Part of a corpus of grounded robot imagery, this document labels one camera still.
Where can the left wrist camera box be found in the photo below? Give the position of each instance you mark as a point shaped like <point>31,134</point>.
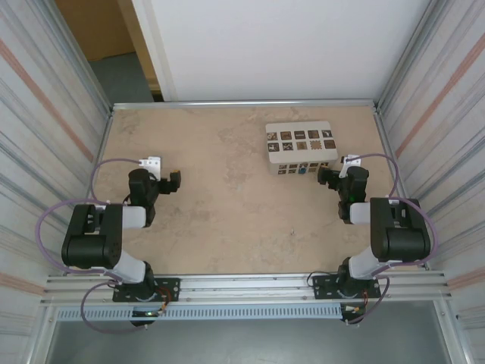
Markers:
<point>153,165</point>

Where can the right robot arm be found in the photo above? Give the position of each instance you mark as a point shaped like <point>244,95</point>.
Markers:
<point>401,242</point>

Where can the white box with picture tiles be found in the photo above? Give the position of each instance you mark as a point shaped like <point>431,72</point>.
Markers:
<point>303,151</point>

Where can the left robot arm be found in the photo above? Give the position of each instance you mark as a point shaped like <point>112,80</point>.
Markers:
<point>91,250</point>

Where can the aluminium mounting rail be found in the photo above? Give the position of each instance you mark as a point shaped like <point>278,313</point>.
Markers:
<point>246,288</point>

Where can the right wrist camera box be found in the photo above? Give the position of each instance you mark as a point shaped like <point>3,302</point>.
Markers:
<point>350,161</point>

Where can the brown wooden panel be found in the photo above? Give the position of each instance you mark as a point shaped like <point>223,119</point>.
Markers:
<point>94,26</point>

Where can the aluminium frame bar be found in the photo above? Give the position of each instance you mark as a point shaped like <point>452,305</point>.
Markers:
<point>246,103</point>

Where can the white door frame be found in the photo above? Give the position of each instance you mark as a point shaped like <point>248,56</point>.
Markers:
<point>151,49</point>

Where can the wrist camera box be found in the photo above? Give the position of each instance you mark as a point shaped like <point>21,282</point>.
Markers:
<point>350,161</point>
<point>153,165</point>

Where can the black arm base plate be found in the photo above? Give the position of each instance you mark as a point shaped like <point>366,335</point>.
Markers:
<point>326,284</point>
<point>170,288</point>

